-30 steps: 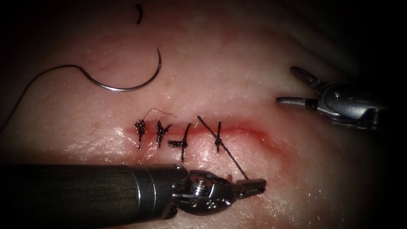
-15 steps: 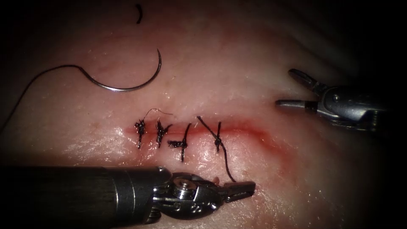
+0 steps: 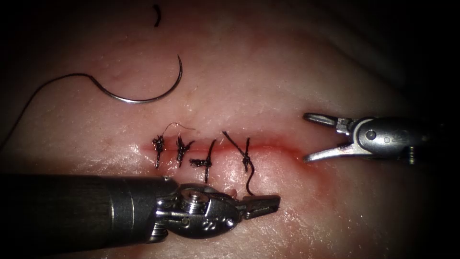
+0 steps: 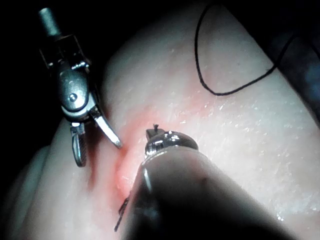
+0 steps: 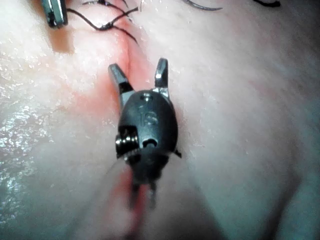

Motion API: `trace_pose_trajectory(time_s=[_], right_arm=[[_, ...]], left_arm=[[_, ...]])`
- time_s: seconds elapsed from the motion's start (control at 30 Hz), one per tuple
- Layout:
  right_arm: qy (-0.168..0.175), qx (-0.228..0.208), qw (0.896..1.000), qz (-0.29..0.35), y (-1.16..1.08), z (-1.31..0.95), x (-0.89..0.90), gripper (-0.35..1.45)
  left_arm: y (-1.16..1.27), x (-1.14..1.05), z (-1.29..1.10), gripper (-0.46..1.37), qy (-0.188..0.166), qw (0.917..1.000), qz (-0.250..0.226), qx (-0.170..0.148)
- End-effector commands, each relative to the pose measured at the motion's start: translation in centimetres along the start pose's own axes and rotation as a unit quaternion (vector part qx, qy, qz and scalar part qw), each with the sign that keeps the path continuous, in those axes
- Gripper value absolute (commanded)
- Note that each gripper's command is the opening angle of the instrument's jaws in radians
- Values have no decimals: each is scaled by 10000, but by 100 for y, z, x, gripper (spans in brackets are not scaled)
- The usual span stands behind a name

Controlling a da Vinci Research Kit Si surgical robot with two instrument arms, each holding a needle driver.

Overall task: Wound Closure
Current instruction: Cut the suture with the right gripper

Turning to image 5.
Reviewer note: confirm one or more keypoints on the tissue pad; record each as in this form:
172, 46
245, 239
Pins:
237, 105

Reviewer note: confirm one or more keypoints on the right arm needle driver jaw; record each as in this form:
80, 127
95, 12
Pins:
120, 76
161, 75

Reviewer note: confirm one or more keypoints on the right arm needle driver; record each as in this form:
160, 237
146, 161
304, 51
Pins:
150, 120

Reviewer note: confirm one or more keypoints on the curved steel needle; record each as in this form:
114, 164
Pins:
202, 7

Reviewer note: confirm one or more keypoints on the black stitching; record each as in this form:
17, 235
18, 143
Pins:
105, 25

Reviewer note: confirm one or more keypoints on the black thread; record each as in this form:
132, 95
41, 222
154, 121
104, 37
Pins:
267, 3

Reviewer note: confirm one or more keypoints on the left arm needle driver jaw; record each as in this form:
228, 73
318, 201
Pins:
49, 12
60, 12

